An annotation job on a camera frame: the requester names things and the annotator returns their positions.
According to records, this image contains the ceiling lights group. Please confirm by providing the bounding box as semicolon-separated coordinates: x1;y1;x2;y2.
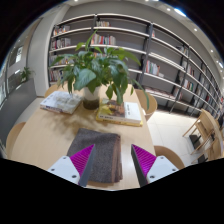
143;0;224;69

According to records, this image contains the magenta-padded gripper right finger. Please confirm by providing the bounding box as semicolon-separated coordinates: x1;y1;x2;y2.
130;143;180;188

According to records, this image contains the grey bookshelf unit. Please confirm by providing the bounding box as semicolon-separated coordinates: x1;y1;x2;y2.
47;13;224;118

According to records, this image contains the yellow-edged book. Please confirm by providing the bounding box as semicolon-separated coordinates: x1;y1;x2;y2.
95;99;144;128

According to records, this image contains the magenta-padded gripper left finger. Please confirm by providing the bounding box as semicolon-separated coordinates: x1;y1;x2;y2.
47;143;96;188

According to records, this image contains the small background potted plant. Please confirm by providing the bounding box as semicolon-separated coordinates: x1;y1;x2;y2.
19;66;34;83

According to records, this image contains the green potted plant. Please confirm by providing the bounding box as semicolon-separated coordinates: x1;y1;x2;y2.
49;30;151;111

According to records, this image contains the zigzag striped towel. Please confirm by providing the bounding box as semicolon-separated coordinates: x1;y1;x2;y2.
66;127;124;184

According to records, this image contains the large white book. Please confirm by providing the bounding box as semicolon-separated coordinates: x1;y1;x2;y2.
39;90;84;115

